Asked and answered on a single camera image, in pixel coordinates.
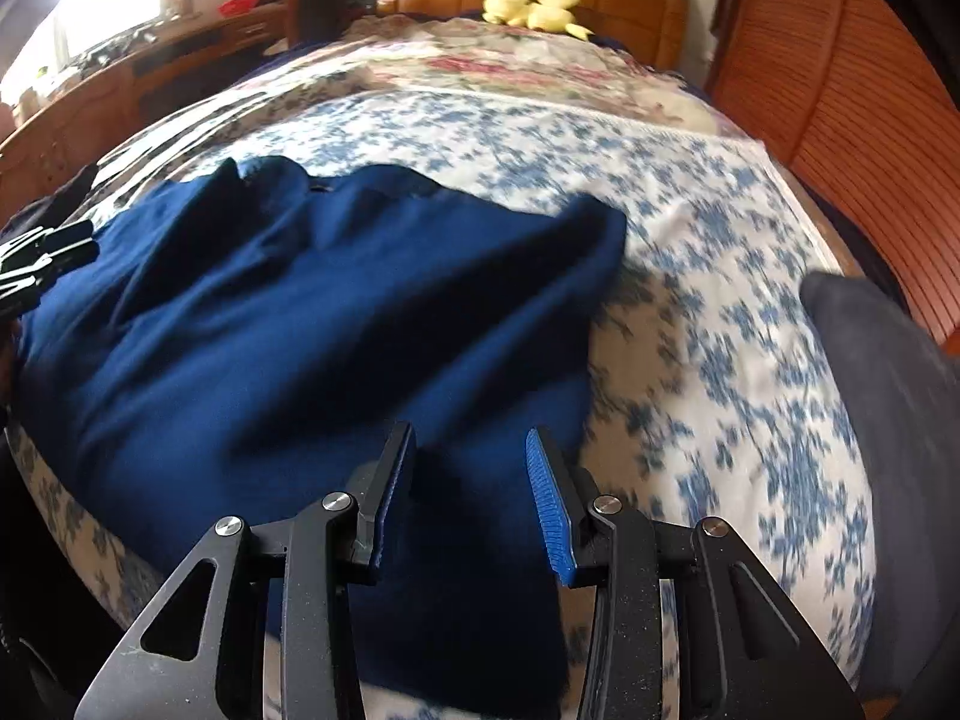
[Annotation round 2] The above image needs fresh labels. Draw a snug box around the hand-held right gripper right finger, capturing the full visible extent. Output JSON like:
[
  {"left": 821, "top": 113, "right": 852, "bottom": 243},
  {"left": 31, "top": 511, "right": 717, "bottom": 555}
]
[{"left": 525, "top": 427, "right": 857, "bottom": 720}]

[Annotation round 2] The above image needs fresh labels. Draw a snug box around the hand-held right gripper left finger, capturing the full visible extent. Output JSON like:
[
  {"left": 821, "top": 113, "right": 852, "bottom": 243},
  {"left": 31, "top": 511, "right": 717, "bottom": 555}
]
[{"left": 75, "top": 422, "right": 418, "bottom": 720}]

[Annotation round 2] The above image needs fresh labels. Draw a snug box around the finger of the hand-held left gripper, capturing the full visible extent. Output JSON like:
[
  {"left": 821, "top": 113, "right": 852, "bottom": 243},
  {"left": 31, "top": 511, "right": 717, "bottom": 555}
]
[{"left": 0, "top": 221, "right": 101, "bottom": 317}]

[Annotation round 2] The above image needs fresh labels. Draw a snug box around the navy blue suit jacket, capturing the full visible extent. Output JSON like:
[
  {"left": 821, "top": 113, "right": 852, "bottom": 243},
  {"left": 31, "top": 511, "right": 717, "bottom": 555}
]
[{"left": 13, "top": 156, "right": 629, "bottom": 704}]

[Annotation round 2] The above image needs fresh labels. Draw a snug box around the wooden desk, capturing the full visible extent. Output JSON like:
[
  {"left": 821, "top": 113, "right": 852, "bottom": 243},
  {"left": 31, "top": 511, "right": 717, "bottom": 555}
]
[{"left": 0, "top": 4, "right": 302, "bottom": 205}]

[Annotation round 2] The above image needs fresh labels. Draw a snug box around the blue floral white bedsheet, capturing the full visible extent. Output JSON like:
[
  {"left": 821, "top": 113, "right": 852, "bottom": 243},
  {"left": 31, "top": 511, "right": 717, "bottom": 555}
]
[{"left": 6, "top": 81, "right": 880, "bottom": 720}]

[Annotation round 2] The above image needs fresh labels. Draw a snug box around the person's grey trouser leg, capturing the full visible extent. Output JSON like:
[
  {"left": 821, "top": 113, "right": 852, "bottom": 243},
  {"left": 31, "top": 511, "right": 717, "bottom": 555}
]
[{"left": 801, "top": 272, "right": 960, "bottom": 720}]

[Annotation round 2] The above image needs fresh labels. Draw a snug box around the dark wooden chair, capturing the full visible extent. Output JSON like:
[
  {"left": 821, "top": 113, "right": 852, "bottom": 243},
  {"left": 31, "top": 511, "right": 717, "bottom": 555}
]
[{"left": 287, "top": 0, "right": 358, "bottom": 47}]

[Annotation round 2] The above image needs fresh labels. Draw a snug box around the pink floral quilt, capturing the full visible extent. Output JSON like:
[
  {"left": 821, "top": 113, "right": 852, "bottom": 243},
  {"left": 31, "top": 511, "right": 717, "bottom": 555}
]
[{"left": 225, "top": 13, "right": 755, "bottom": 145}]

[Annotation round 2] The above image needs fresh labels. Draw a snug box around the yellow plush toy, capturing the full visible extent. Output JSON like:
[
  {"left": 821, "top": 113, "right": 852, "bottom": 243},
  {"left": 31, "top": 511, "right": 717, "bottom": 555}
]
[{"left": 481, "top": 0, "right": 594, "bottom": 41}]

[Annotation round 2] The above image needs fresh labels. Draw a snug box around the wooden bed headboard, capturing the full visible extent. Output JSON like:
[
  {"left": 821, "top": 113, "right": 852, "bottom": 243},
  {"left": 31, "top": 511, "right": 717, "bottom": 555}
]
[{"left": 376, "top": 0, "right": 691, "bottom": 77}]

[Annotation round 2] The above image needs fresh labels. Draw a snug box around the wooden louvered wardrobe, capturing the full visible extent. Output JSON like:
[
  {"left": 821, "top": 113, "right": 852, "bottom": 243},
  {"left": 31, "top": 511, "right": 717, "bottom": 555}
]
[{"left": 703, "top": 0, "right": 960, "bottom": 362}]

